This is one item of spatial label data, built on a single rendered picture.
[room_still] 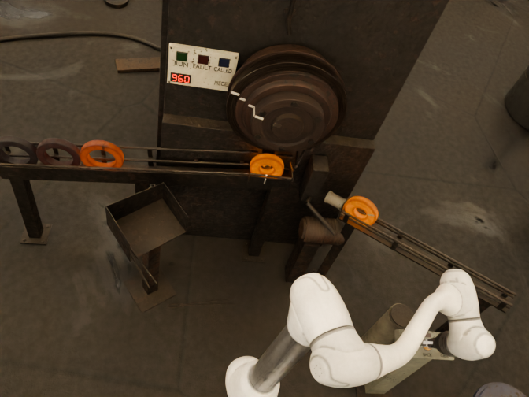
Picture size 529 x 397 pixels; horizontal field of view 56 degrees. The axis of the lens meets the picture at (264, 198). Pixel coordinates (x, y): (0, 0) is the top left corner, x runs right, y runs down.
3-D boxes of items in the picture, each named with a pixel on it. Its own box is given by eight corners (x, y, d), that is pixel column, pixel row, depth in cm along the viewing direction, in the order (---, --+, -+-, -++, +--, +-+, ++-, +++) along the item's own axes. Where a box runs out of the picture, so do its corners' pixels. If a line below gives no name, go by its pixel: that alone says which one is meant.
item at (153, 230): (112, 286, 255) (105, 205, 198) (158, 264, 267) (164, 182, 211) (131, 318, 247) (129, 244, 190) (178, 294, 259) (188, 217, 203)
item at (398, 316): (349, 343, 262) (387, 301, 221) (370, 344, 264) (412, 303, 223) (352, 365, 255) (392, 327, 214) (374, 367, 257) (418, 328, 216)
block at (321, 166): (297, 183, 246) (311, 152, 227) (313, 185, 247) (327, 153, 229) (299, 201, 240) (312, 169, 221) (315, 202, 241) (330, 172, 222)
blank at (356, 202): (351, 220, 235) (348, 224, 233) (344, 194, 227) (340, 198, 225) (382, 224, 225) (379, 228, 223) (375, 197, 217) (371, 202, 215)
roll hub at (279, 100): (300, 151, 206) (238, 131, 196) (338, 105, 186) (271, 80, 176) (301, 161, 203) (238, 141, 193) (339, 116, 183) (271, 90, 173)
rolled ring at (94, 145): (70, 151, 212) (72, 146, 214) (96, 176, 226) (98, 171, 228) (107, 140, 207) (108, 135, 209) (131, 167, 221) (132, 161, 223)
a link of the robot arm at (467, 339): (476, 358, 168) (467, 317, 172) (505, 359, 154) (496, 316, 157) (447, 361, 166) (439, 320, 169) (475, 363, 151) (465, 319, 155)
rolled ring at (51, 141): (72, 142, 208) (75, 136, 210) (28, 143, 208) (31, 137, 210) (86, 171, 223) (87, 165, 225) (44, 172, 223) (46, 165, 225)
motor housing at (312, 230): (279, 263, 282) (303, 209, 240) (316, 266, 286) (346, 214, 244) (280, 283, 275) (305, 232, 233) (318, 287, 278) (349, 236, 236)
